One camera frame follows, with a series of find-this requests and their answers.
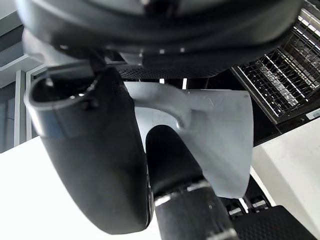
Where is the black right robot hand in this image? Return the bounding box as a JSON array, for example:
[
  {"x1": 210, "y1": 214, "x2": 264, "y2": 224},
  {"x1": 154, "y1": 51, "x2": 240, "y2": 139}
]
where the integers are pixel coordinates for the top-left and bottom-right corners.
[{"x1": 14, "y1": 0, "x2": 305, "y2": 240}]

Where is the open dishwasher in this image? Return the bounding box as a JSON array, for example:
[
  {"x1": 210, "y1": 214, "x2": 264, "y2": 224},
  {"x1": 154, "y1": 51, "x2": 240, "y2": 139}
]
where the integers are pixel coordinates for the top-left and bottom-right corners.
[{"x1": 207, "y1": 7, "x2": 320, "y2": 147}]

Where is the grey cabinet front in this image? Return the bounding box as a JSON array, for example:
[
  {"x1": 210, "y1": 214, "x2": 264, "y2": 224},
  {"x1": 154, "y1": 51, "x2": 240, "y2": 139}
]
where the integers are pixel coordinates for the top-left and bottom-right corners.
[{"x1": 0, "y1": 0, "x2": 50, "y2": 154}]

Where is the dark robot foot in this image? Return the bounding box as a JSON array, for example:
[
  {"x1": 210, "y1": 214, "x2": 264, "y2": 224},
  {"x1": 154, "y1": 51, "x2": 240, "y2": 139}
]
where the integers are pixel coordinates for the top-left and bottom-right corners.
[{"x1": 224, "y1": 169, "x2": 317, "y2": 240}]

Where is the wire dishwasher rack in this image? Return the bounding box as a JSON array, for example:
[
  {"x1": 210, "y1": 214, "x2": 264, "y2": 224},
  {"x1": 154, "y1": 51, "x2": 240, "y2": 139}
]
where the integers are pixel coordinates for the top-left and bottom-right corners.
[{"x1": 232, "y1": 9, "x2": 320, "y2": 124}]

